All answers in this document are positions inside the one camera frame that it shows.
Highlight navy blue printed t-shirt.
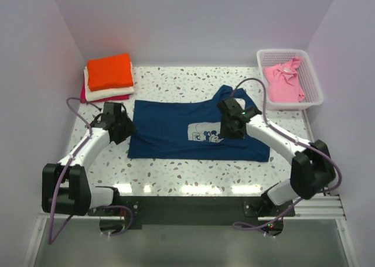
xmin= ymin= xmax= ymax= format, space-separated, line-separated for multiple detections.
xmin=128 ymin=85 xmax=270 ymax=162

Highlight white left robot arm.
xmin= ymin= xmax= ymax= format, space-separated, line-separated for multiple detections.
xmin=42 ymin=102 xmax=137 ymax=216

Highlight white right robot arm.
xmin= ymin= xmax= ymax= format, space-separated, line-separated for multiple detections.
xmin=217 ymin=97 xmax=336 ymax=216

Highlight folded cream t-shirt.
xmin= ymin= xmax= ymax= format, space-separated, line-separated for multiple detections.
xmin=83 ymin=67 xmax=134 ymax=100

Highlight folded magenta t-shirt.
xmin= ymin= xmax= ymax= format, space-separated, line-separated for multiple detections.
xmin=80 ymin=84 xmax=129 ymax=103

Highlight folded orange t-shirt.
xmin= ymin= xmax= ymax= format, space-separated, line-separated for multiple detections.
xmin=87 ymin=53 xmax=134 ymax=91

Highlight pink polo shirt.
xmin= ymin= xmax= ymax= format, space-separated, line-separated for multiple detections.
xmin=263 ymin=57 xmax=305 ymax=103

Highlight white plastic mesh basket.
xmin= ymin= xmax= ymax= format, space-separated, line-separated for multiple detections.
xmin=257 ymin=49 xmax=323 ymax=110

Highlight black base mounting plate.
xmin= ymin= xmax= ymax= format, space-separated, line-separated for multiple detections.
xmin=88 ymin=196 xmax=295 ymax=229

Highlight aluminium extrusion rail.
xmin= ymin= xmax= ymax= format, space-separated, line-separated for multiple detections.
xmin=37 ymin=194 xmax=346 ymax=220

